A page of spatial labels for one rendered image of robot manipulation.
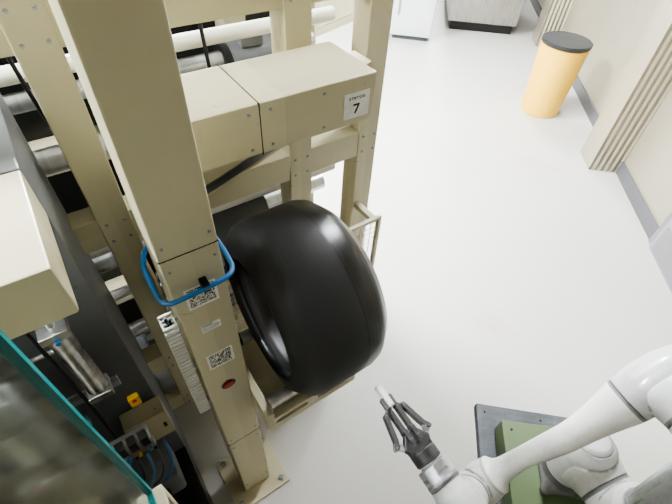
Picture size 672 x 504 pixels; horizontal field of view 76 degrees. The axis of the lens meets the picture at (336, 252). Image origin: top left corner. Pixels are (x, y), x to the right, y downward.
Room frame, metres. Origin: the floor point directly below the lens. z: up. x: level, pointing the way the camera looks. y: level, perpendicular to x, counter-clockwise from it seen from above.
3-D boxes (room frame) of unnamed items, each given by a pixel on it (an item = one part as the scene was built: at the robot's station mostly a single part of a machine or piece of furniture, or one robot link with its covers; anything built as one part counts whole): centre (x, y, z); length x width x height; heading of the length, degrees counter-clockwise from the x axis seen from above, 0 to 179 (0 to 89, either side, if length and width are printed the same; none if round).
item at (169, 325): (0.58, 0.39, 1.19); 0.05 x 0.04 x 0.48; 37
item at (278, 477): (0.65, 0.34, 0.01); 0.27 x 0.27 x 0.02; 37
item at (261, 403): (0.71, 0.29, 0.90); 0.40 x 0.03 x 0.10; 37
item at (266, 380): (0.82, 0.15, 0.80); 0.37 x 0.36 x 0.02; 37
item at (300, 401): (0.71, 0.07, 0.83); 0.36 x 0.09 x 0.06; 127
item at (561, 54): (4.53, -2.14, 0.37); 0.48 x 0.47 x 0.75; 84
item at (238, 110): (1.13, 0.23, 1.71); 0.61 x 0.25 x 0.15; 127
